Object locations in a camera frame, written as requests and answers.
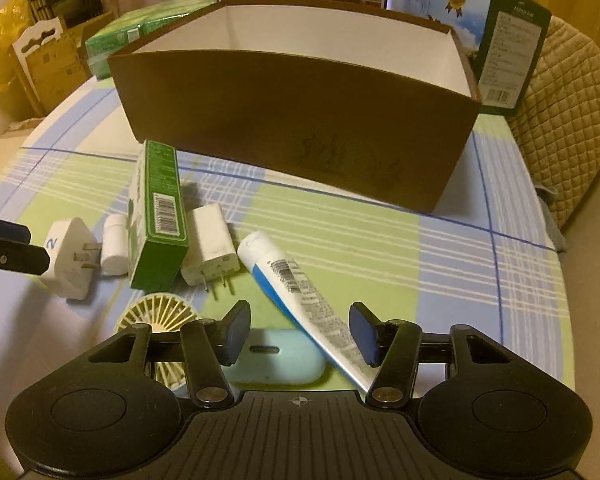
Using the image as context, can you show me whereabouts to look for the mint handheld fan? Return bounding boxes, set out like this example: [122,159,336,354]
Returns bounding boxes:
[115,294,326,392]

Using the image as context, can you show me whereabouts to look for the blue white tube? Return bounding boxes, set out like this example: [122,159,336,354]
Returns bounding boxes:
[237,231,376,392]

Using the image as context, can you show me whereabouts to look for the white numbered plug adapter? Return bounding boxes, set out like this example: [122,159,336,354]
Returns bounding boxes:
[41,218,102,300]

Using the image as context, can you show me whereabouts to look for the white pill bottle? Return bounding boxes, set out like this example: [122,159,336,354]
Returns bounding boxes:
[100,214,129,276]

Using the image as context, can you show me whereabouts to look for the white usb charger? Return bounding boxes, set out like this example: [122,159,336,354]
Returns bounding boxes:
[180,203,240,300]

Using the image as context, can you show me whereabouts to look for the green medicine box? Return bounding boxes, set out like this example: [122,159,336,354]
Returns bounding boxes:
[128,140,189,292]

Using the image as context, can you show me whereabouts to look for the cardboard box on floor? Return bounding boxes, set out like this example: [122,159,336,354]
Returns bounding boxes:
[7,12,114,117]

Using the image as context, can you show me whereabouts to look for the grey cloth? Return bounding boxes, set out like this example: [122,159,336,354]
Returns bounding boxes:
[534,184,570,254]

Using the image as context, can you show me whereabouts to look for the green drink pack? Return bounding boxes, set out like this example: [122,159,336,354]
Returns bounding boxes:
[85,0,216,80]

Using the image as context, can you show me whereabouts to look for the yellow plastic bag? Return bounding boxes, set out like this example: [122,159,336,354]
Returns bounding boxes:
[0,0,33,122]

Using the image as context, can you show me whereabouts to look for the brown open storage box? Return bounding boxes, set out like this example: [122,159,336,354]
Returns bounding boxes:
[109,0,481,212]

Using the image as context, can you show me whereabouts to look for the quilted beige chair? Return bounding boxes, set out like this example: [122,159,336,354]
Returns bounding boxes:
[508,16,600,228]

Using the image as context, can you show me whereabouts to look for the light blue milk carton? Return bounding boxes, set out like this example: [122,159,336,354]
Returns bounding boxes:
[385,0,552,115]

